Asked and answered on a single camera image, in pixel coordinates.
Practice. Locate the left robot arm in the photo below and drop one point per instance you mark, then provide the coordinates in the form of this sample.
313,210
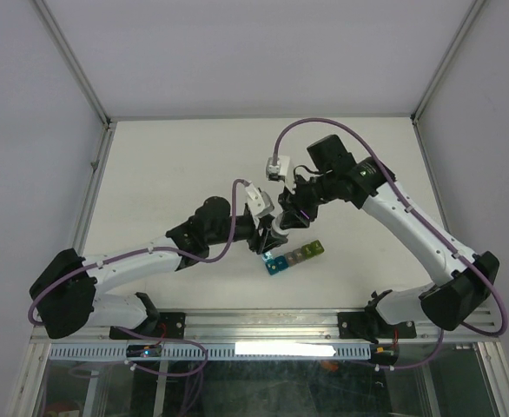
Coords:
75,292

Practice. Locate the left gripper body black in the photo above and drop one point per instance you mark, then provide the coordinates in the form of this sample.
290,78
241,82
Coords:
255,238

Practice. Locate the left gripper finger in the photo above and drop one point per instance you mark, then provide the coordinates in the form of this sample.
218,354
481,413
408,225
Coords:
266,243
267,217

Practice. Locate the white pill bottle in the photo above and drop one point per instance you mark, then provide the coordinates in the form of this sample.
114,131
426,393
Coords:
279,234

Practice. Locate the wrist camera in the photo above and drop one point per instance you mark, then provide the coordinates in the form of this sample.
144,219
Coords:
258,201
279,169

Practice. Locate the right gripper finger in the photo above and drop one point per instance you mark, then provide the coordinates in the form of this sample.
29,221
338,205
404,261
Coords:
286,199
293,217

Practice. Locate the aluminium mounting rail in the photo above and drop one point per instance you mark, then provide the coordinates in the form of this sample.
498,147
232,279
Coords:
310,325

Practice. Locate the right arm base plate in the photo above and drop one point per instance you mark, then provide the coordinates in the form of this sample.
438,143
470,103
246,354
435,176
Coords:
369,326

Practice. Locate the right aluminium frame post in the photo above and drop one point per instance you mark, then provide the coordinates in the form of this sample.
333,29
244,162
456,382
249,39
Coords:
465,27

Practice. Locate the white slotted cable duct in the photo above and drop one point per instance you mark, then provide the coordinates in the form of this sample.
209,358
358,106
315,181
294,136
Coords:
212,352

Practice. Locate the aluminium frame post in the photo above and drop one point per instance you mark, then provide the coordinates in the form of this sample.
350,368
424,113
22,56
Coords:
465,27
55,32

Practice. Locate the left aluminium frame post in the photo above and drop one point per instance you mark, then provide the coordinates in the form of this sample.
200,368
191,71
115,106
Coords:
55,32

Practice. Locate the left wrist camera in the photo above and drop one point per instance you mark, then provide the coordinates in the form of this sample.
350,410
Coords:
258,201

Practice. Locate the weekly pill organizer strip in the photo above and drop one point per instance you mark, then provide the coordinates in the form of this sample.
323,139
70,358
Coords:
274,264

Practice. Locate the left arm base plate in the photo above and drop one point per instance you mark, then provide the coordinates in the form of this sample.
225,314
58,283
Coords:
168,325

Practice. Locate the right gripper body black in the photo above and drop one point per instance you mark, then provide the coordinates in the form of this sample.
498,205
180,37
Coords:
308,195

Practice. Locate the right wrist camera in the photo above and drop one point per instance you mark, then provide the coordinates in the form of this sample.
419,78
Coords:
279,169

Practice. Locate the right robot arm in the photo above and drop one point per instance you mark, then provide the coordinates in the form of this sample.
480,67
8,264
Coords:
460,278

